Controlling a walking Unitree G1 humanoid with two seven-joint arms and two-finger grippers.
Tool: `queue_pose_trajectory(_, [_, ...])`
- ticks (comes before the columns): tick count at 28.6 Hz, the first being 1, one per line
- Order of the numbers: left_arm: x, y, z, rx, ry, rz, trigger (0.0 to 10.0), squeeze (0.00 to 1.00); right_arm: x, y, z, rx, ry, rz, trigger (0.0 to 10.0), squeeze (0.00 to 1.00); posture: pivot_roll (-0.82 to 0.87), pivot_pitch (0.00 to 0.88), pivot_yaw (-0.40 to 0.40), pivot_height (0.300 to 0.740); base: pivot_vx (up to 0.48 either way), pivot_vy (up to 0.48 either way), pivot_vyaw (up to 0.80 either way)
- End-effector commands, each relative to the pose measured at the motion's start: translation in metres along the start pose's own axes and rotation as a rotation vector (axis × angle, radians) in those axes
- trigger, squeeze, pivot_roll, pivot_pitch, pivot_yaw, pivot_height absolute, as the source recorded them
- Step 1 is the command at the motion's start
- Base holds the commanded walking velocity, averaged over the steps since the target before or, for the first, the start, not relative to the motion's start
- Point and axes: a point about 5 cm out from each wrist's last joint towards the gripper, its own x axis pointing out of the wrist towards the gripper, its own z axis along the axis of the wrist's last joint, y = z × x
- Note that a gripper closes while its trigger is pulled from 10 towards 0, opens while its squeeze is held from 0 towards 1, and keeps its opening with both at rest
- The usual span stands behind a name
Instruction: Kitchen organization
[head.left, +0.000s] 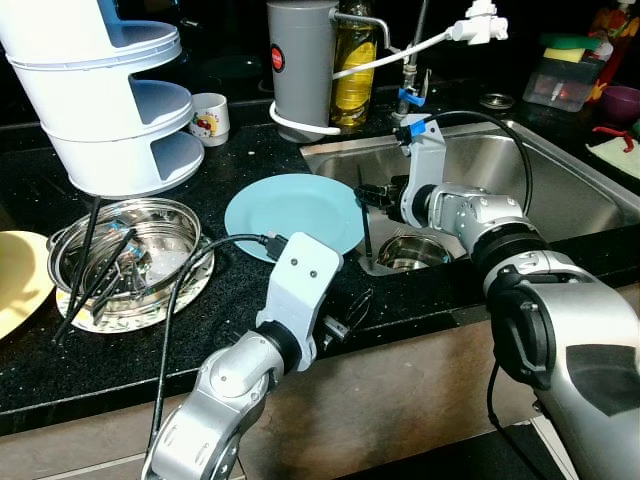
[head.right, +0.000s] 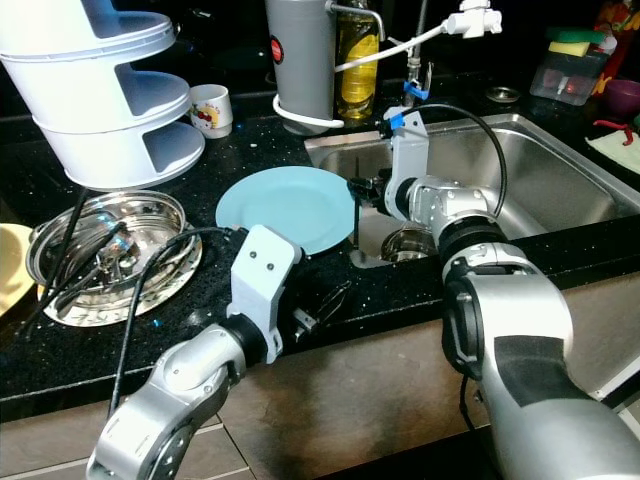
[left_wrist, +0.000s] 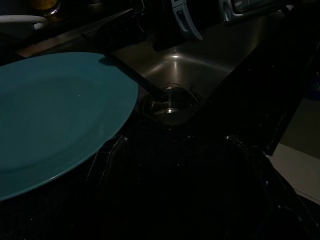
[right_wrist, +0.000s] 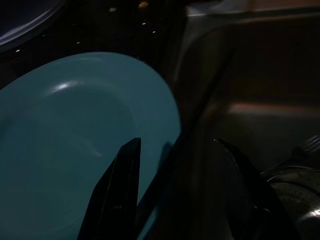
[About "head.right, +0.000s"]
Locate black chopstick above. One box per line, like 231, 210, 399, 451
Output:
352, 190, 364, 253
18, 188, 93, 341

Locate light blue plate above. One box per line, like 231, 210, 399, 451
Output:
215, 166, 358, 256

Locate small steel bowl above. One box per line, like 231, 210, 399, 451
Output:
378, 226, 443, 263

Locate grey cabinet door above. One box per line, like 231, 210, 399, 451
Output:
220, 300, 486, 480
555, 265, 640, 401

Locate flat steel plate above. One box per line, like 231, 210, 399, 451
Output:
38, 232, 203, 329

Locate steel faucet pipe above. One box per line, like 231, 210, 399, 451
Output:
402, 0, 436, 103

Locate grey cylindrical water filter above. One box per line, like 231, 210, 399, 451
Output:
265, 0, 339, 109

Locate black floor mat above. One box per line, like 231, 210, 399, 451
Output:
320, 425, 501, 480

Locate stainless steel sink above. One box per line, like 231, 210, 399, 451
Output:
304, 112, 640, 269

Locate steel steamer pot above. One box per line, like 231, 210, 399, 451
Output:
27, 190, 203, 301

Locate white printed mug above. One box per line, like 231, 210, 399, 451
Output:
190, 84, 234, 139

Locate white tap head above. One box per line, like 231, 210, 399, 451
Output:
445, 0, 504, 41

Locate black tongs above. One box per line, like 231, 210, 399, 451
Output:
50, 222, 131, 316

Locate clear plastic container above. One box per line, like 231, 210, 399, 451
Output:
530, 48, 609, 106

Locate pale green cloth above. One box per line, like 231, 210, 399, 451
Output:
585, 125, 640, 176

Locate yellow green sponge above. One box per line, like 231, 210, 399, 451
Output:
547, 27, 611, 58

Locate purple cup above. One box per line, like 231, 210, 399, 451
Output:
603, 78, 640, 119

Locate pale yellow plate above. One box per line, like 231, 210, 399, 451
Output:
0, 223, 36, 316

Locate grey drawer front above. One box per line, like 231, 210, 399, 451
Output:
0, 400, 121, 480

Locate white tiered plastic rack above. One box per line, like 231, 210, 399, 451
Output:
0, 0, 206, 191

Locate red yellow packet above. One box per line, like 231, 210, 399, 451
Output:
595, 0, 640, 56

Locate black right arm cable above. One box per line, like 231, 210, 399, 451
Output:
415, 102, 509, 219

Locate white hose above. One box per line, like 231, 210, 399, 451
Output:
272, 22, 451, 131

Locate red handled pliers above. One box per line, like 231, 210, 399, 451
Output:
593, 118, 640, 146

